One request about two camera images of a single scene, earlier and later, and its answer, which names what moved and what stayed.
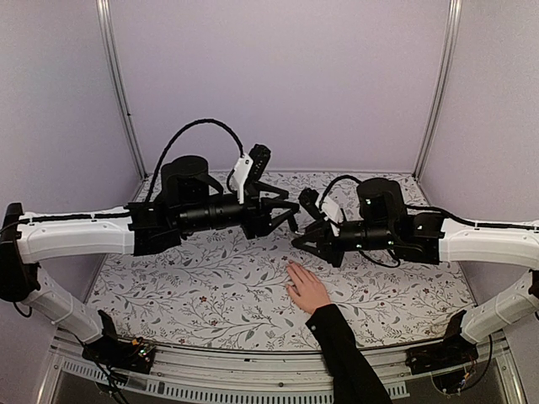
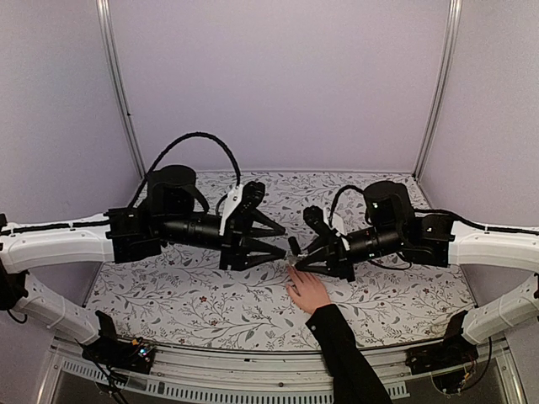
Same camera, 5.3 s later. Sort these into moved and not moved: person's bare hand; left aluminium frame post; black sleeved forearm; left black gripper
Moved: left black gripper
Not moved: left aluminium frame post; person's bare hand; black sleeved forearm
